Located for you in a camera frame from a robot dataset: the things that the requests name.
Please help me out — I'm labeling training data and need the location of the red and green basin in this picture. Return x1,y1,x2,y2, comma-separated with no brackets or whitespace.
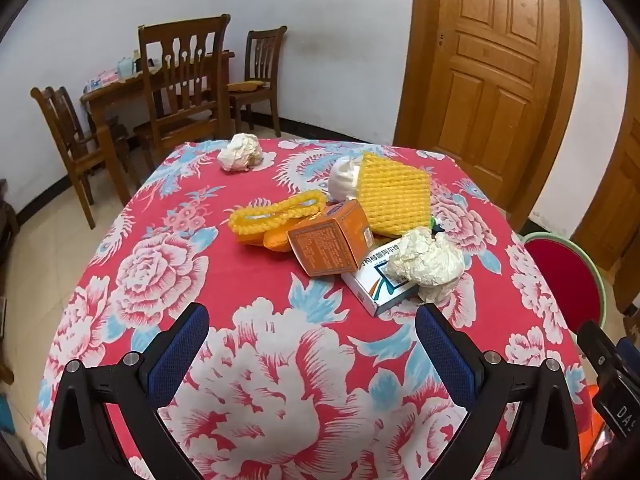
520,232,608,331

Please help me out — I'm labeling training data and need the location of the red floral tablecloth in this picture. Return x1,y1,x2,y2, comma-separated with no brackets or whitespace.
30,137,601,480

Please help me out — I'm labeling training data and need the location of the large paper ball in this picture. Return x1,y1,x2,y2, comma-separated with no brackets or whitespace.
386,227,466,303

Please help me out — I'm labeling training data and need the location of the wooden door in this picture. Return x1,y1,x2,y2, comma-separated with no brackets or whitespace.
572,110,640,271
395,0,583,221

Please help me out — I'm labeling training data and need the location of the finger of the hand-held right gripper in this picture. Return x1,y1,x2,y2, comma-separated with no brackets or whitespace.
576,320,626,378

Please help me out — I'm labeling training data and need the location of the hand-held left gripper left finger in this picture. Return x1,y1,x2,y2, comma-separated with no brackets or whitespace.
47,302,211,480

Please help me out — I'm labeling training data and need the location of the pink and blue package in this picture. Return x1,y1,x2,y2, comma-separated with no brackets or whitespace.
86,69,121,92

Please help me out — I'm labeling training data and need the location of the wooden dining table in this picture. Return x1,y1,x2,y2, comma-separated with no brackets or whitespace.
80,50,236,161

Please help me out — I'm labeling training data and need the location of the large wooden chair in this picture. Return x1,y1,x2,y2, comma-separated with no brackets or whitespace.
134,15,233,173

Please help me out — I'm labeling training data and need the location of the orange cardboard box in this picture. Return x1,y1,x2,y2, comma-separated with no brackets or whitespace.
286,199,375,278

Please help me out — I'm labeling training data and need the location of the wooden chair with cushion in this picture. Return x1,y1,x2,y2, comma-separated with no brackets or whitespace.
227,25,288,138

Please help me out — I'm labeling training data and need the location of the rolled yellow foam net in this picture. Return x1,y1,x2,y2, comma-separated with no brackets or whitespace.
229,189,327,236

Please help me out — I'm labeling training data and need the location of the white plastic bag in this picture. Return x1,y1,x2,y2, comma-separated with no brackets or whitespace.
328,156,368,203

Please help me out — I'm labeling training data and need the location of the white medicine box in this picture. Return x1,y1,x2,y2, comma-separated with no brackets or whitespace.
341,240,426,317

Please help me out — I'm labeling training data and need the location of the orange plastic stool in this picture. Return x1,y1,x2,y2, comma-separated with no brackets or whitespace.
580,382,618,466

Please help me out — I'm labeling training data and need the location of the dark wooden furniture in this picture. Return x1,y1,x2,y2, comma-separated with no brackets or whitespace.
0,179,22,386

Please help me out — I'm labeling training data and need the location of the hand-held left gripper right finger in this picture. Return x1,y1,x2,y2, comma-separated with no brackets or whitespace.
415,304,583,480

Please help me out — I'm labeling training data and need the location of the flat yellow foam net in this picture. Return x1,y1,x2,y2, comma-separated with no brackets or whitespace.
356,151,433,238

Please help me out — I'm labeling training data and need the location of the low wooden chair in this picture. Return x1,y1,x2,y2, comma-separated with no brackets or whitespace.
30,85,132,231

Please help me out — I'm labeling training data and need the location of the small crumpled paper ball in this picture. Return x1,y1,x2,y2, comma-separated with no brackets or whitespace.
217,132,265,173

